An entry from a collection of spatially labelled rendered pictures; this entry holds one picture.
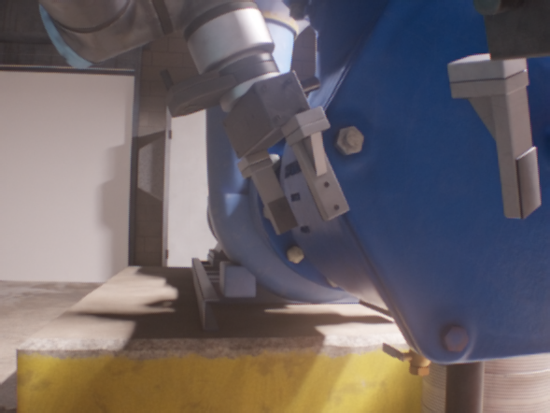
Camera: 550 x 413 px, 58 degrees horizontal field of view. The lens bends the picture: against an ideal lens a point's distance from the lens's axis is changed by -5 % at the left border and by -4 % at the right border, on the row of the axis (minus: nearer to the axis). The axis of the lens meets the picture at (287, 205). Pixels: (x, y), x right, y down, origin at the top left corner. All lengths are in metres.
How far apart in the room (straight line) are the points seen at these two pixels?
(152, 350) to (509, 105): 1.31
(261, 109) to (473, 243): 0.30
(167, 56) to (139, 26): 6.65
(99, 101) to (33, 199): 1.55
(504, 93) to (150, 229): 6.64
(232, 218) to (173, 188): 3.76
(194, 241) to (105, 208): 2.12
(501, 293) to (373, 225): 0.18
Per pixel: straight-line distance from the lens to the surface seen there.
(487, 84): 0.33
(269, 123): 0.52
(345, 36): 0.88
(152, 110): 7.06
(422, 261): 0.63
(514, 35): 0.31
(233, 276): 1.64
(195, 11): 0.58
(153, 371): 1.53
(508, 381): 1.39
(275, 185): 0.64
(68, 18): 0.53
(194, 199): 5.35
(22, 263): 7.40
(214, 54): 0.56
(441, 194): 0.63
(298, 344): 1.56
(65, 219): 7.25
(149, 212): 6.90
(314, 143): 0.50
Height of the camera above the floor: 0.74
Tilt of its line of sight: 3 degrees up
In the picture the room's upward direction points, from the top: 1 degrees clockwise
